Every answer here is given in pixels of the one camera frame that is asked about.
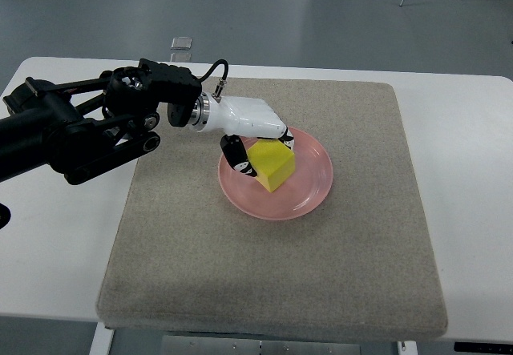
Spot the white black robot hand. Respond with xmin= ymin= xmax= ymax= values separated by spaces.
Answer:
xmin=188 ymin=94 xmax=295 ymax=177

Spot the yellow foam block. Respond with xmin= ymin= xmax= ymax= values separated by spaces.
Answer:
xmin=247 ymin=139 xmax=296 ymax=192

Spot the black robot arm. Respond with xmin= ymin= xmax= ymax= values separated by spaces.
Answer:
xmin=1 ymin=58 xmax=228 ymax=185

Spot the lower floor outlet plate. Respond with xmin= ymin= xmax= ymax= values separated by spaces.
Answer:
xmin=170 ymin=52 xmax=192 ymax=63

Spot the floor outlet plate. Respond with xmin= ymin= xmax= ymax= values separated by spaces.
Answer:
xmin=171 ymin=36 xmax=192 ymax=50
xmin=170 ymin=52 xmax=192 ymax=63

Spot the upper floor outlet plate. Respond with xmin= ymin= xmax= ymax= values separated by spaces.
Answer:
xmin=171 ymin=36 xmax=192 ymax=50

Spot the pink plate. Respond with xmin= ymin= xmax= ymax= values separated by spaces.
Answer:
xmin=218 ymin=127 xmax=333 ymax=220

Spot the beige felt mat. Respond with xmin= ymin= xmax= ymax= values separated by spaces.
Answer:
xmin=96 ymin=79 xmax=448 ymax=341

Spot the grey metal base plate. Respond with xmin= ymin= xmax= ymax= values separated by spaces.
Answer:
xmin=160 ymin=335 xmax=362 ymax=355

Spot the white table leg frame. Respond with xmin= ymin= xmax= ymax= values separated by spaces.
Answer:
xmin=89 ymin=322 xmax=115 ymax=355

